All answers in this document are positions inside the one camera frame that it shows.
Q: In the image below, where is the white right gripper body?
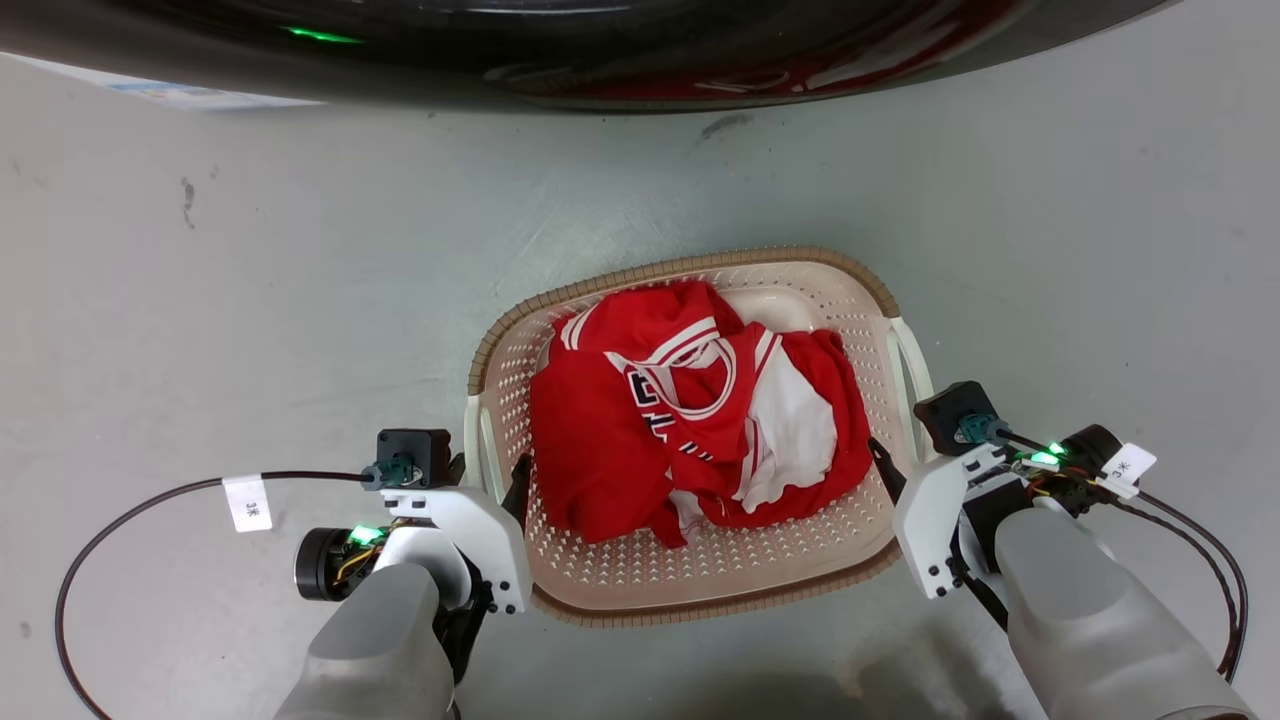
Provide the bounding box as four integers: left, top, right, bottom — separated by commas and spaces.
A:
892, 444, 1007, 602

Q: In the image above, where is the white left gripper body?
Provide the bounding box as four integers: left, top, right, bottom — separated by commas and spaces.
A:
380, 485, 534, 616

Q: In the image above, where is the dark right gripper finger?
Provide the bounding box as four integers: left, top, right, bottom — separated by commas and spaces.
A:
867, 436, 908, 502

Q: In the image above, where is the beige plastic laundry basket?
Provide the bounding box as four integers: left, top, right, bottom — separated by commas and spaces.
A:
466, 246, 937, 629

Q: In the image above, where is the red white jersey clothing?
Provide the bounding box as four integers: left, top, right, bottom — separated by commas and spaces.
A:
528, 279, 874, 549

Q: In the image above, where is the dark grey washing machine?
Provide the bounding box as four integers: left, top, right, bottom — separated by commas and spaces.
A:
0, 0, 1181, 113

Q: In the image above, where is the white right cable label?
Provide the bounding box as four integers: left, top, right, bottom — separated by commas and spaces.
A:
1098, 442, 1159, 500

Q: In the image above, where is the white cable label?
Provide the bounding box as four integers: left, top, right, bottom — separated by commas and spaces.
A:
1098, 442, 1159, 500
221, 473, 274, 534

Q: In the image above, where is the white left cable label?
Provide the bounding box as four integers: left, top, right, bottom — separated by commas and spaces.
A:
221, 473, 274, 534

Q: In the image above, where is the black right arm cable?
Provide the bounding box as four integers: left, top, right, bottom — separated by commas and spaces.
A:
985, 424, 1251, 687

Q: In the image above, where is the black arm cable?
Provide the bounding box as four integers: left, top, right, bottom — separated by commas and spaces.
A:
985, 424, 1251, 687
54, 469, 387, 720

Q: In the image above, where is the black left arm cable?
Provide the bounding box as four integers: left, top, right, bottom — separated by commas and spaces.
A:
54, 469, 387, 720

